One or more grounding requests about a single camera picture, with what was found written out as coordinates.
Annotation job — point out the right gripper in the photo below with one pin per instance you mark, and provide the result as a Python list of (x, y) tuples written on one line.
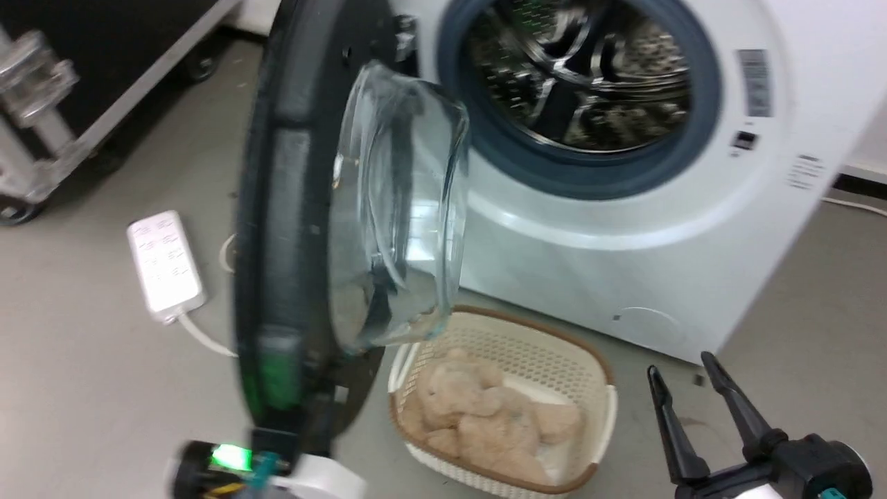
[(811, 468)]

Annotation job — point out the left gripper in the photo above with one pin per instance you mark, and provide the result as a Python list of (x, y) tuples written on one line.
[(215, 471)]

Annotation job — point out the black round glass washer door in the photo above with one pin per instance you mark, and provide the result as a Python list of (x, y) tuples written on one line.
[(291, 208)]

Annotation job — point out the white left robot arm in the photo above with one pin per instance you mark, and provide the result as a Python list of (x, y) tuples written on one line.
[(322, 482)]

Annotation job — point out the white front-load washing machine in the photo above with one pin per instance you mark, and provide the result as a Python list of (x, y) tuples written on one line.
[(624, 263)]

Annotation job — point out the grey rubber door gasket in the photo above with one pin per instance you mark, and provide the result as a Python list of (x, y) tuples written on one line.
[(596, 173)]

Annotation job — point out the cream plastic laundry basket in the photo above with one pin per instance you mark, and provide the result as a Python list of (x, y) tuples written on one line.
[(554, 367)]

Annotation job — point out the white power strip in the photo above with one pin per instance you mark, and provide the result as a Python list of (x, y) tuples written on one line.
[(165, 267)]

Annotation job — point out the beige fluffy cloth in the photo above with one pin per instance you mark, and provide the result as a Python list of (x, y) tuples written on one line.
[(485, 416)]

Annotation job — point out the small black label sticker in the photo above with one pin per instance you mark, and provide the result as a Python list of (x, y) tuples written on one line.
[(743, 140)]

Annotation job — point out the barcode sticker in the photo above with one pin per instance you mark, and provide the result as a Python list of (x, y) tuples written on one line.
[(755, 83)]

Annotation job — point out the steel washer drum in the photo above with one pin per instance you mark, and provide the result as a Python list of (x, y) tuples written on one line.
[(582, 69)]

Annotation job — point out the black caster wheel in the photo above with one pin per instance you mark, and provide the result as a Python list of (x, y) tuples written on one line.
[(201, 66)]

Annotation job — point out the black flight case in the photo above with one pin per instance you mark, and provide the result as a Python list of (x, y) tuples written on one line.
[(90, 62)]

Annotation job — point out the silver metal post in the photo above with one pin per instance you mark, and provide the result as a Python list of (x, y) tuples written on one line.
[(34, 90)]

